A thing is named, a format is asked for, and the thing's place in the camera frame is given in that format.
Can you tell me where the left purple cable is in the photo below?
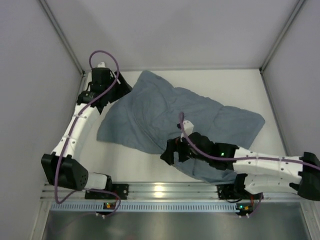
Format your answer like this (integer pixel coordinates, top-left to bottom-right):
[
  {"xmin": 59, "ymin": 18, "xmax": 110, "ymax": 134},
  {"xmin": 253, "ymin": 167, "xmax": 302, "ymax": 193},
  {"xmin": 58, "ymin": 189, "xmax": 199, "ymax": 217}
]
[{"xmin": 54, "ymin": 49, "xmax": 121, "ymax": 205}]

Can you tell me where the left aluminium frame post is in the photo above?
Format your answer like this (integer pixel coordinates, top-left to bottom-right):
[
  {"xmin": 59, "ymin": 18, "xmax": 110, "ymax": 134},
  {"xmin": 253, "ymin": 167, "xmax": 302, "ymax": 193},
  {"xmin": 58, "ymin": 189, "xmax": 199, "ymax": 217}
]
[{"xmin": 37, "ymin": 0, "xmax": 86, "ymax": 77}]

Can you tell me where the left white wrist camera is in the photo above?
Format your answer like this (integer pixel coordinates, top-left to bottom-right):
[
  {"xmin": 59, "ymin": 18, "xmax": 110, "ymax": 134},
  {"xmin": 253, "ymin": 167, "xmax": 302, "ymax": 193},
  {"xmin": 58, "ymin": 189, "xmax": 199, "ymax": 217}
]
[{"xmin": 97, "ymin": 61, "xmax": 106, "ymax": 68}]

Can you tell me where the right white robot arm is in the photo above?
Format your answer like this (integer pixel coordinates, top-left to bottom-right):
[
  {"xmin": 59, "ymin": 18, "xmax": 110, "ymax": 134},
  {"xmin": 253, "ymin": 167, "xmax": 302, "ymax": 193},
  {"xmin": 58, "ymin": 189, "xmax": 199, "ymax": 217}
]
[{"xmin": 160, "ymin": 132, "xmax": 320, "ymax": 201}]

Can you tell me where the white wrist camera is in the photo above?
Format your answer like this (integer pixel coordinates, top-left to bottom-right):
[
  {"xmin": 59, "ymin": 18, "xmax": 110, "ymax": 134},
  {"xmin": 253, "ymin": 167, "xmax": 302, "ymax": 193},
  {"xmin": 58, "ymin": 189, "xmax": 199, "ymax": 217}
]
[
  {"xmin": 97, "ymin": 61, "xmax": 106, "ymax": 68},
  {"xmin": 181, "ymin": 120, "xmax": 194, "ymax": 138}
]

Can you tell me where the aluminium frame post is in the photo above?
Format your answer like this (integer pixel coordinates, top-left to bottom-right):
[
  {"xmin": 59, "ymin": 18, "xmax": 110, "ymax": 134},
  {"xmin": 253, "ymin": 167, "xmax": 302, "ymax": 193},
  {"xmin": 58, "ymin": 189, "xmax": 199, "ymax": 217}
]
[
  {"xmin": 37, "ymin": 0, "xmax": 86, "ymax": 77},
  {"xmin": 258, "ymin": 0, "xmax": 308, "ymax": 155}
]

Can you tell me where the right aluminium frame post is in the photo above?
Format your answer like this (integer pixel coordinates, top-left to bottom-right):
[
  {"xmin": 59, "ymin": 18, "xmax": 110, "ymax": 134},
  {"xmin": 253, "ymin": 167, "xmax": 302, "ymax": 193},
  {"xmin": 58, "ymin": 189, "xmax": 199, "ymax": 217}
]
[{"xmin": 258, "ymin": 0, "xmax": 308, "ymax": 155}]

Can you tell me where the blue striped pillowcase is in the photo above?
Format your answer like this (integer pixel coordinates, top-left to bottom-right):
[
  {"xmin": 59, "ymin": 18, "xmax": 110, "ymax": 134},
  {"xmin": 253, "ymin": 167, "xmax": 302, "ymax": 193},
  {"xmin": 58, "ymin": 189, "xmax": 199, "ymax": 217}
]
[{"xmin": 96, "ymin": 69, "xmax": 266, "ymax": 185}]

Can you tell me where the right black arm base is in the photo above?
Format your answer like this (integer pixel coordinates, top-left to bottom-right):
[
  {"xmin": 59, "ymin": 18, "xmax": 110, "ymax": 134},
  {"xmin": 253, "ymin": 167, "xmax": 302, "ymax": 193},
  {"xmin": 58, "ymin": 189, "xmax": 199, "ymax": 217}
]
[{"xmin": 216, "ymin": 184, "xmax": 246, "ymax": 203}]

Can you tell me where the aluminium mounting rail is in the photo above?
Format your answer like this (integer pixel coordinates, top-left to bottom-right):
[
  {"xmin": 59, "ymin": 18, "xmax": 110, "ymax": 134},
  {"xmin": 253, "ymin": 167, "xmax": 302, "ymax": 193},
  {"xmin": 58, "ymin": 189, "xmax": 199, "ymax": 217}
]
[{"xmin": 40, "ymin": 182, "xmax": 304, "ymax": 202}]

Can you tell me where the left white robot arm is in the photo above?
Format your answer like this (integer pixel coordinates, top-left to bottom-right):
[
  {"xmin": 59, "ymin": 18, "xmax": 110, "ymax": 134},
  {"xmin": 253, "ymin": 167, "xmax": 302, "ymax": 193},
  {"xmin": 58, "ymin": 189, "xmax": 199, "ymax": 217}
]
[{"xmin": 41, "ymin": 62, "xmax": 132, "ymax": 191}]

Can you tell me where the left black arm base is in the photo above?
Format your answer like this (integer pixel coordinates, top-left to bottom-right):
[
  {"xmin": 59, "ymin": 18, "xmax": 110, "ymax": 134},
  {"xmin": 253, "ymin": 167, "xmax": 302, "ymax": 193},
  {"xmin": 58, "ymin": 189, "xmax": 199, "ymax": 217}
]
[{"xmin": 84, "ymin": 183, "xmax": 129, "ymax": 200}]

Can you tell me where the slotted grey cable duct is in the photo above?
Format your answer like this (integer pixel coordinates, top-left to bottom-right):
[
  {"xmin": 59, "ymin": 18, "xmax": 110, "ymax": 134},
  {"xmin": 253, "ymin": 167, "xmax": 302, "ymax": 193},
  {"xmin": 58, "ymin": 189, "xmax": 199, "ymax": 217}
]
[{"xmin": 50, "ymin": 201, "xmax": 253, "ymax": 213}]

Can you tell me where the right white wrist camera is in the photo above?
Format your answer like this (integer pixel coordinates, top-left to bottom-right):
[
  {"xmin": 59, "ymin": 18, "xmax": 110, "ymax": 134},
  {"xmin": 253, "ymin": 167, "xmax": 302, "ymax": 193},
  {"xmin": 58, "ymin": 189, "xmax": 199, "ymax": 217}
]
[{"xmin": 181, "ymin": 120, "xmax": 194, "ymax": 138}]

